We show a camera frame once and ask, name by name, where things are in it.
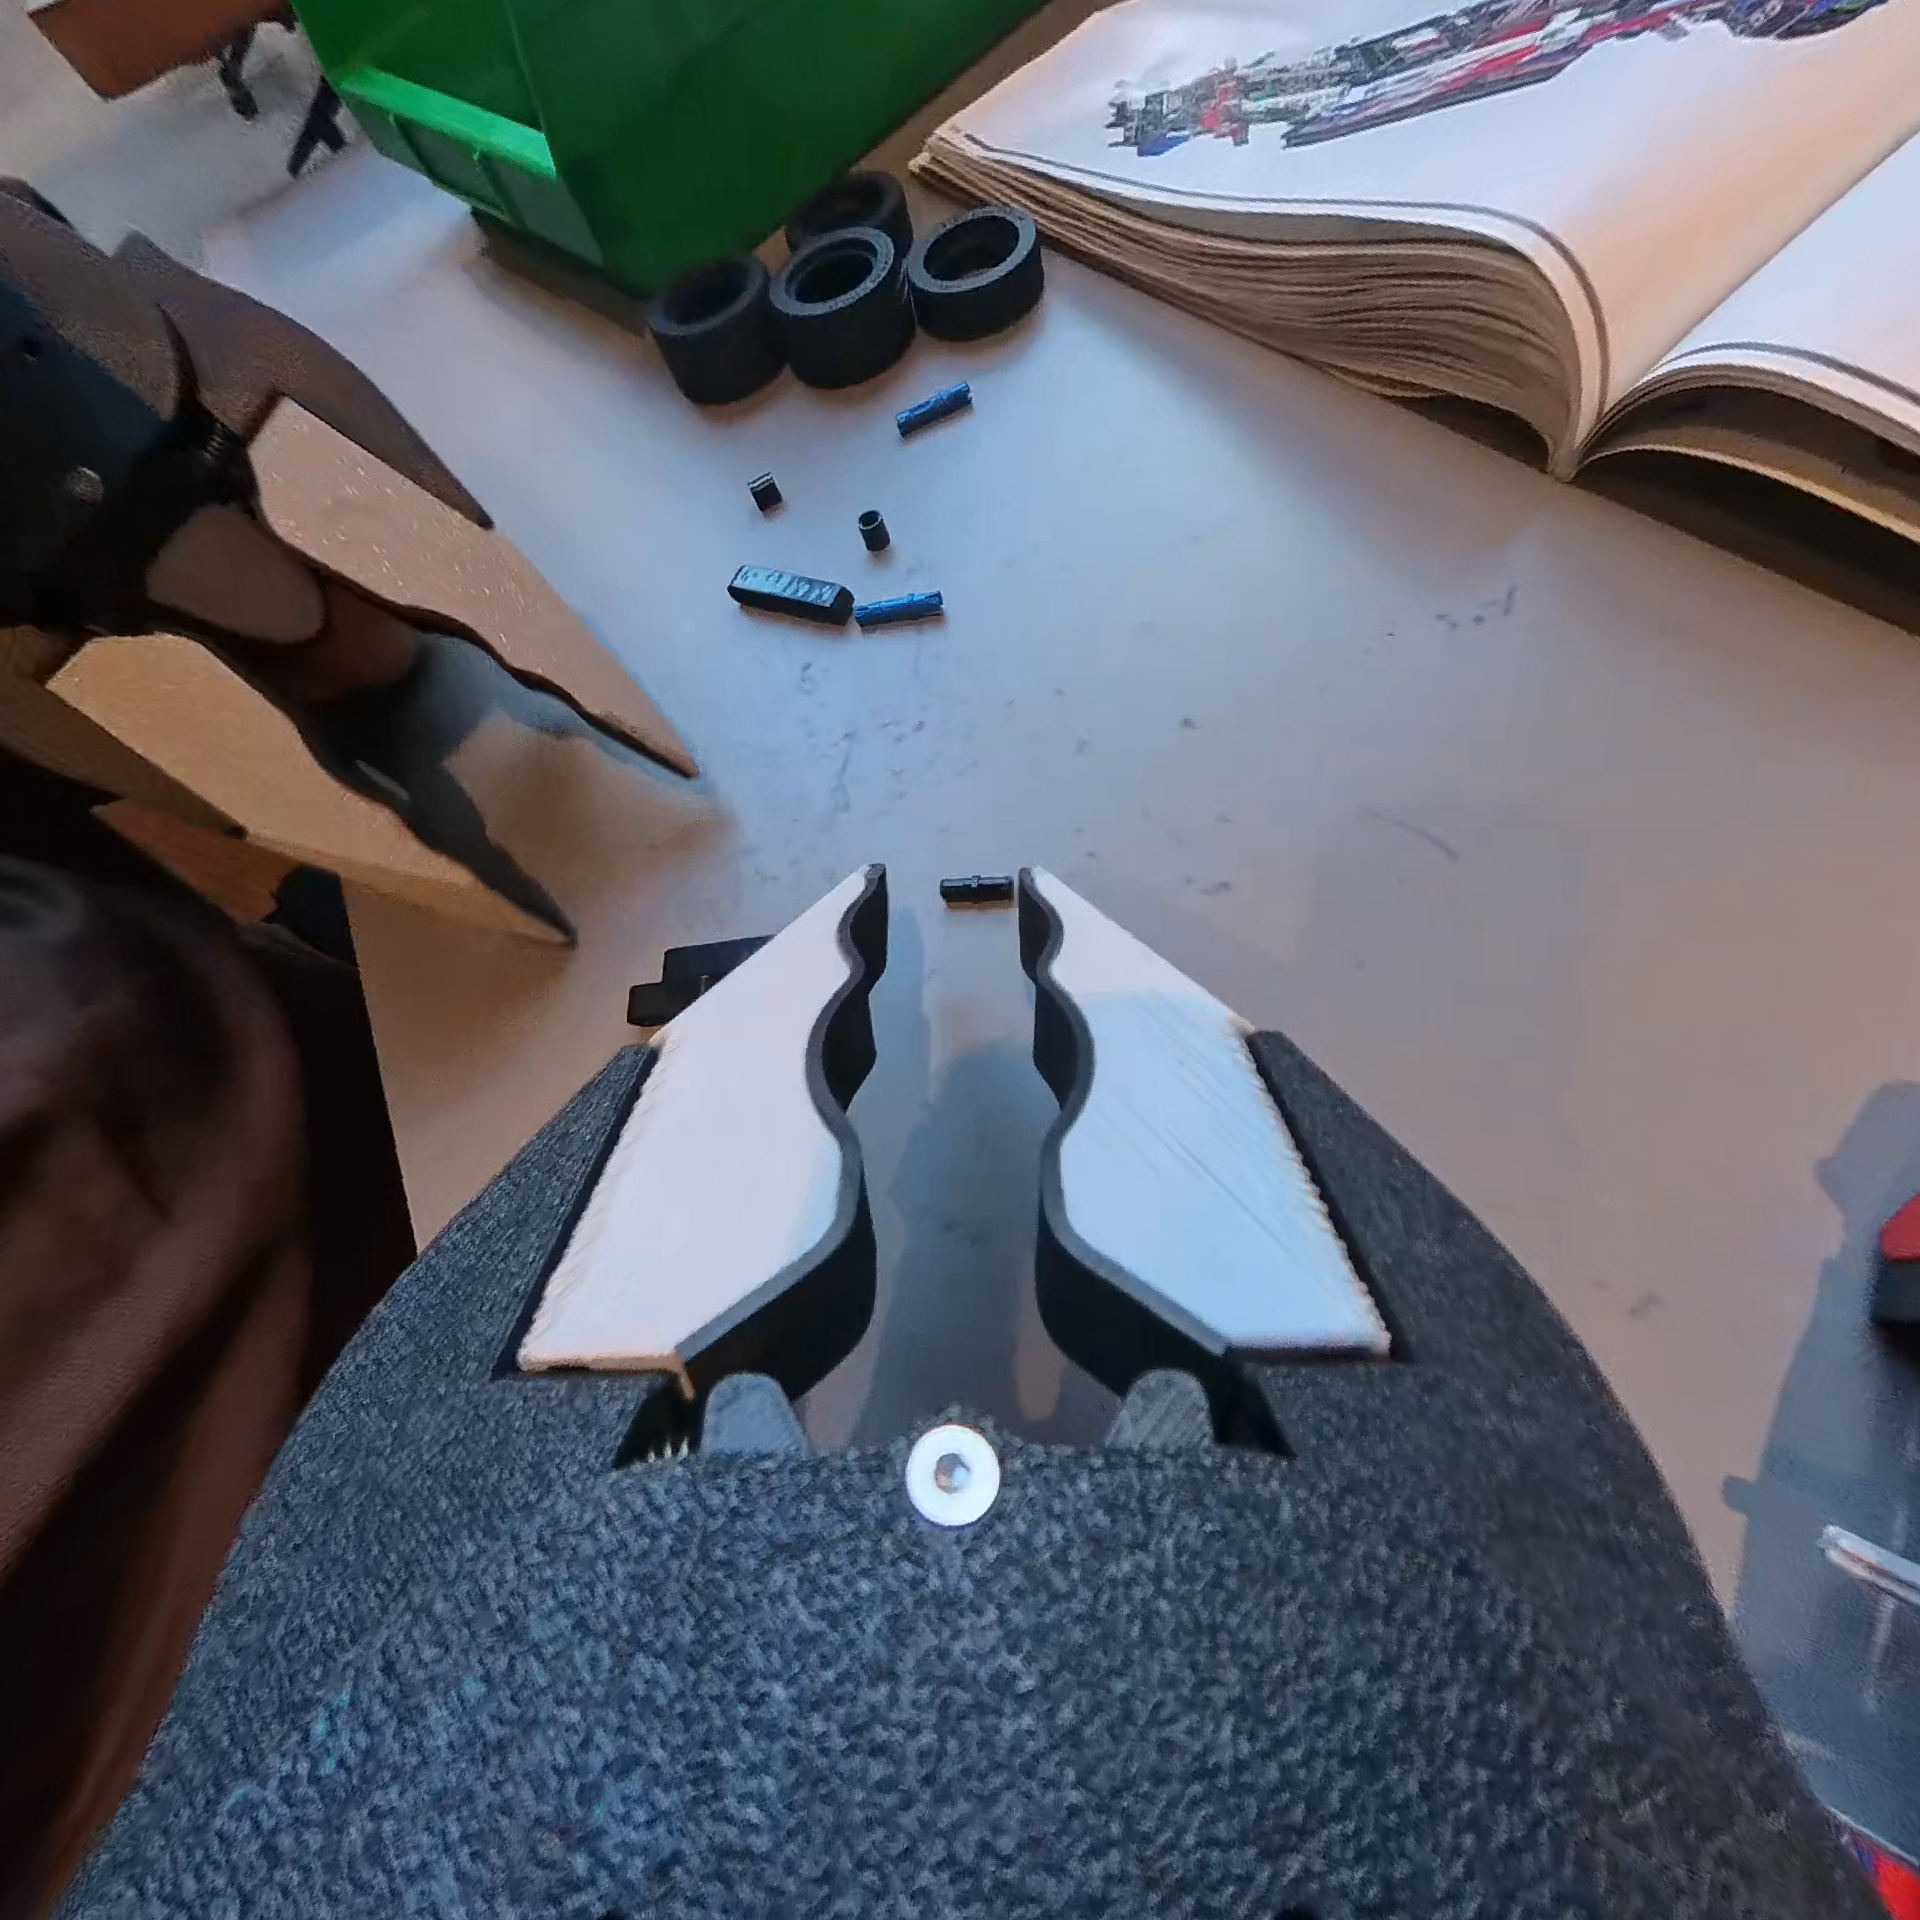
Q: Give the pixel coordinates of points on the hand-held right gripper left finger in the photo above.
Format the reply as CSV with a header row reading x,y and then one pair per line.
x,y
707,1200

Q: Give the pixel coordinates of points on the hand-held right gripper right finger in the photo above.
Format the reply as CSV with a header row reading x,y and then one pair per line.
x,y
1214,1187

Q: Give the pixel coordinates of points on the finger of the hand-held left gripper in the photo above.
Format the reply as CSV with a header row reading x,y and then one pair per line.
x,y
420,541
226,736

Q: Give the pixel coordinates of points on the long black brick beam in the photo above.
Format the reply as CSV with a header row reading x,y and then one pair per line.
x,y
707,976

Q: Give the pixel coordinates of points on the black brick pin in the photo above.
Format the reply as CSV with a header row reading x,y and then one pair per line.
x,y
976,887

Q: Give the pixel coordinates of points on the blue brick pin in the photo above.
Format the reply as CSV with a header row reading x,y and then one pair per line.
x,y
934,407
901,609

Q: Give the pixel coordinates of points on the green plastic bin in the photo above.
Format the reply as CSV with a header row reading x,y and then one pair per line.
x,y
676,120

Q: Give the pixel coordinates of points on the wood-trimmed long desk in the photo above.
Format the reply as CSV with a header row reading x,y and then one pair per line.
x,y
151,39

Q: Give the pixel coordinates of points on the white desk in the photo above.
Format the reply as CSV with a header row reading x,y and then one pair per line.
x,y
1349,751

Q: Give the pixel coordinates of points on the black toy tire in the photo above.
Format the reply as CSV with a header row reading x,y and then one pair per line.
x,y
855,202
976,277
842,316
717,330

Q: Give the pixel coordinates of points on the black brick beam with holes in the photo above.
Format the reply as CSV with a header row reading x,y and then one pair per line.
x,y
791,593

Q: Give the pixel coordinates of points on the person's brown sweater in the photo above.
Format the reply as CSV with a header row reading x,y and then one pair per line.
x,y
136,1274

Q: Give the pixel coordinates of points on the red white blue toy car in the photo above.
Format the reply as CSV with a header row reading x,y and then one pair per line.
x,y
1898,1260

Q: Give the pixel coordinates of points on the open instruction booklet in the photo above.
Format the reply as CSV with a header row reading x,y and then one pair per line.
x,y
1426,226

